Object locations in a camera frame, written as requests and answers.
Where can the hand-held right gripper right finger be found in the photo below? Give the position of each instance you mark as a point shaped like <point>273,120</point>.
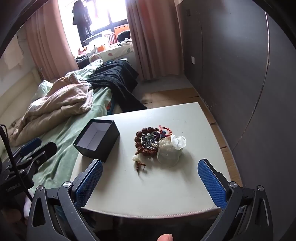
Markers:
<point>212,185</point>

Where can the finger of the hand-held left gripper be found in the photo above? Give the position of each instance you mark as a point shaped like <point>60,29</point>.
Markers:
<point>30,144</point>
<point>45,149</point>

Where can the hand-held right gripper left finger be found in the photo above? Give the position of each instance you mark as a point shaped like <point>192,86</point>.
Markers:
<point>89,185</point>

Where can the black jewelry box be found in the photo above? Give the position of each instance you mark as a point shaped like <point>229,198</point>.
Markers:
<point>108,143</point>

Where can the clear plastic bag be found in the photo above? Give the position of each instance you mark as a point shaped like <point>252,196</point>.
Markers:
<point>170,155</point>

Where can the white flower-shaped pendant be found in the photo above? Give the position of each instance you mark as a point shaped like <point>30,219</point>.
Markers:
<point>179,141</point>

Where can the person's right hand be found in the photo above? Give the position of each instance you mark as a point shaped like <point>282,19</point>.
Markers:
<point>165,238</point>

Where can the green bed sheet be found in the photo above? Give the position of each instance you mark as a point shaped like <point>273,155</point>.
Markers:
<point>69,139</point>

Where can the pink fleece blanket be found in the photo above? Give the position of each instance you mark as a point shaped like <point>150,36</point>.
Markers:
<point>57,99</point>

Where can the flattened cardboard sheet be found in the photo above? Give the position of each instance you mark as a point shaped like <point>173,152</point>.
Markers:
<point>171,96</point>

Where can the black knitted blanket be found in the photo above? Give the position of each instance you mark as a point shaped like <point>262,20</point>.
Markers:
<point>115,74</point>

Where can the pink curtain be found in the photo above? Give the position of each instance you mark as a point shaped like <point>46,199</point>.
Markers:
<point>155,39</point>
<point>48,39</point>

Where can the small orange container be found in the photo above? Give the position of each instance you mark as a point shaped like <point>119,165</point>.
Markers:
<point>100,48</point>

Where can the hanging black garment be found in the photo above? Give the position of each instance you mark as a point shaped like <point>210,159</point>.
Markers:
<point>82,20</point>

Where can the black round bag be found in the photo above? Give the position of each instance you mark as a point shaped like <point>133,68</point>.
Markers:
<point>123,36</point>

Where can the orange box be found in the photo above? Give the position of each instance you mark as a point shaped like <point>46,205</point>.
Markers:
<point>120,29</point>

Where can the white wall socket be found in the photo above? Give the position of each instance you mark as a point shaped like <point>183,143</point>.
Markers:
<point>193,60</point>

